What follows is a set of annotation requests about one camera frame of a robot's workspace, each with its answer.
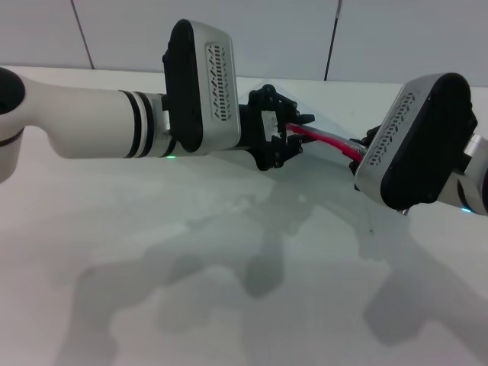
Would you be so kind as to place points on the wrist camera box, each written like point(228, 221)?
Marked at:
point(202, 87)
point(411, 145)

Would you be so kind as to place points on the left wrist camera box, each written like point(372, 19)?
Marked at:
point(202, 87)

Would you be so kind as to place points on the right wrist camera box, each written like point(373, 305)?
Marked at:
point(411, 145)

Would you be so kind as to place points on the small silver metal knob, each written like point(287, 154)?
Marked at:
point(404, 211)

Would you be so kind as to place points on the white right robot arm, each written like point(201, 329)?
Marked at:
point(476, 183)

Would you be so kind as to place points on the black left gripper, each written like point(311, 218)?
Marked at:
point(253, 129)

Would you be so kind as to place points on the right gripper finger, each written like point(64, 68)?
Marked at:
point(355, 167)
point(369, 135)

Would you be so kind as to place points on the thin black pole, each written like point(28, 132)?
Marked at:
point(331, 45)

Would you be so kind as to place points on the clear document bag red zip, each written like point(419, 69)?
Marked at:
point(324, 139)

